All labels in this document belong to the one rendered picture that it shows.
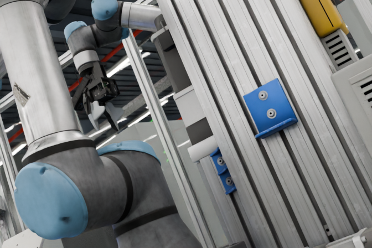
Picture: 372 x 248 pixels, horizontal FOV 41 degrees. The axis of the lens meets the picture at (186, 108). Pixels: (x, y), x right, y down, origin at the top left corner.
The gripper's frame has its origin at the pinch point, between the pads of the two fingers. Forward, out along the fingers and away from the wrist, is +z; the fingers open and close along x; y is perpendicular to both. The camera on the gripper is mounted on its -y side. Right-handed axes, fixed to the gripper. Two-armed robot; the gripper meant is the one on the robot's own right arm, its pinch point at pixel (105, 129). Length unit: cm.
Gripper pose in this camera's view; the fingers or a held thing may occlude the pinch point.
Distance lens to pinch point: 150.2
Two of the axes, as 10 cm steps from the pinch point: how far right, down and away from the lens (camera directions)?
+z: 3.7, 8.9, -2.6
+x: 4.9, 0.5, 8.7
